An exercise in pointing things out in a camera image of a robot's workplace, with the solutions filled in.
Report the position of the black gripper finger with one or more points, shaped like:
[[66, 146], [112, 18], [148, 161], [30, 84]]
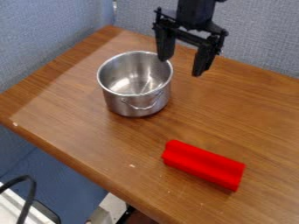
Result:
[[164, 38], [203, 59]]

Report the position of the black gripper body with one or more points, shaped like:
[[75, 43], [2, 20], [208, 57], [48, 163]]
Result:
[[191, 22]]

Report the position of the red block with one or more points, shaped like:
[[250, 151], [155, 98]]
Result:
[[203, 164]]

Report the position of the metal pot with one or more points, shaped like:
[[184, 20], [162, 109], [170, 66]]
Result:
[[135, 80]]

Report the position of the white box under table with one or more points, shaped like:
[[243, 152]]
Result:
[[11, 206]]

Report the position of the white table leg bracket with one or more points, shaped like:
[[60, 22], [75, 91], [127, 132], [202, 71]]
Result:
[[112, 211]]

